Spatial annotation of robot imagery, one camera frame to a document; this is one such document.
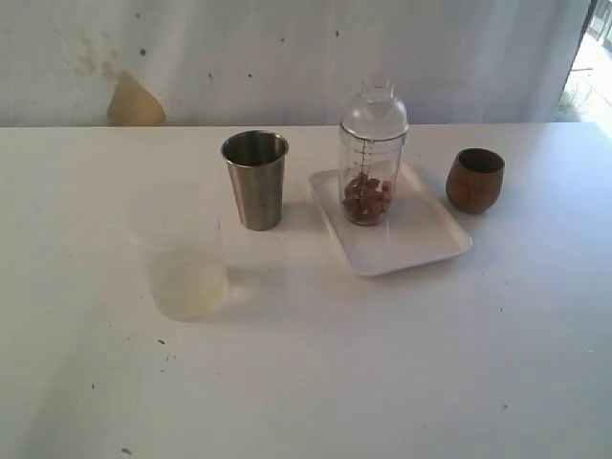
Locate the brown food pieces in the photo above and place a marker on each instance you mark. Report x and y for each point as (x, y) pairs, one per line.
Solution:
(366, 199)

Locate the stainless steel cup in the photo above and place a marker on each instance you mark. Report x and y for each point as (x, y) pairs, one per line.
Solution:
(256, 164)

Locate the clear plastic shaker cup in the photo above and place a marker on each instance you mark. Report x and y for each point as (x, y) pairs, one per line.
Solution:
(368, 171)

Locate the clear plastic dome lid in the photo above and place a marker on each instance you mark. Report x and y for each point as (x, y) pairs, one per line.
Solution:
(374, 113)

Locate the brown wooden cup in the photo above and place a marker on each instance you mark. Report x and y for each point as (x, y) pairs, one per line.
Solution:
(475, 180)

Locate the white rectangular tray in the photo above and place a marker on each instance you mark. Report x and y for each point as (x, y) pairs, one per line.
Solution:
(418, 229)

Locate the translucent plastic pot container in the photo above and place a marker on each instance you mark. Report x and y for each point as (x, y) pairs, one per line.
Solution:
(177, 230)

